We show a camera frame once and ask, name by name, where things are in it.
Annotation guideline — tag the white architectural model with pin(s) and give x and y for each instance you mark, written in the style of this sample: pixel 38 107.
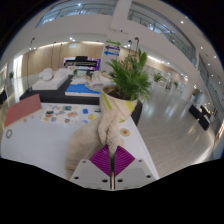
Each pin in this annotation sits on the white architectural model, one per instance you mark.
pixel 50 83

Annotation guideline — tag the architectural model on blue base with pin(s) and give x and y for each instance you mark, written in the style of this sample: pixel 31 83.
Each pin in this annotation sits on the architectural model on blue base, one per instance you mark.
pixel 78 90

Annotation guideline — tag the beige towel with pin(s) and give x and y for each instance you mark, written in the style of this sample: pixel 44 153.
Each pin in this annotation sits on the beige towel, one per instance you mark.
pixel 83 140

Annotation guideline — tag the pink flat board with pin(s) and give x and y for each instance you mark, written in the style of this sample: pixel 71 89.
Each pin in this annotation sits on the pink flat board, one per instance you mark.
pixel 21 110

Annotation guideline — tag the black floor lamp pole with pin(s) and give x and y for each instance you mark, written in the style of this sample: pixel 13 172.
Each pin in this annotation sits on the black floor lamp pole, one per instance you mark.
pixel 28 66
pixel 136 43
pixel 129 45

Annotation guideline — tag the sign with coloured arrows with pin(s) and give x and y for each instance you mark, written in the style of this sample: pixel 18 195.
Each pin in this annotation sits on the sign with coloured arrows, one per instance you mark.
pixel 111 48

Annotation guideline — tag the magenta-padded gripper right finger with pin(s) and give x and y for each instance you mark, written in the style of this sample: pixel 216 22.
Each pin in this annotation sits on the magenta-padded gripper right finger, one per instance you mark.
pixel 125 163

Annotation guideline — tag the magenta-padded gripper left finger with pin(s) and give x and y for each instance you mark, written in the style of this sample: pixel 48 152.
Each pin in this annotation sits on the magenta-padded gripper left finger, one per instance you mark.
pixel 100 163

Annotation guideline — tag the black piano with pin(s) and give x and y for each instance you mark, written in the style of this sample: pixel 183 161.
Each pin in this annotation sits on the black piano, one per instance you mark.
pixel 81 61

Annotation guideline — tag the potted plant in striped pot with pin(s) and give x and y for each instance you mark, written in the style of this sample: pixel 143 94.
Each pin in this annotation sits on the potted plant in striped pot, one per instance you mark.
pixel 116 103

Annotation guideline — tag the group of black chairs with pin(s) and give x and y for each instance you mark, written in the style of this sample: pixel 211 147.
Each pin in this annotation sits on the group of black chairs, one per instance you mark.
pixel 2 96
pixel 200 116

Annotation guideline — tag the black display platform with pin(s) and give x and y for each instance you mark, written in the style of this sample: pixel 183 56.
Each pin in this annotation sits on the black display platform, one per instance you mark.
pixel 50 95

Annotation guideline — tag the sheet with colourful pictures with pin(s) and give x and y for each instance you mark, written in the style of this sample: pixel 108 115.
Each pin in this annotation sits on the sheet with colourful pictures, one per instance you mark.
pixel 60 113

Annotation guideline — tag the small background potted plant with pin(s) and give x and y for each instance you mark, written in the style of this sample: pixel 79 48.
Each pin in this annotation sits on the small background potted plant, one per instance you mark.
pixel 157 77
pixel 12 75

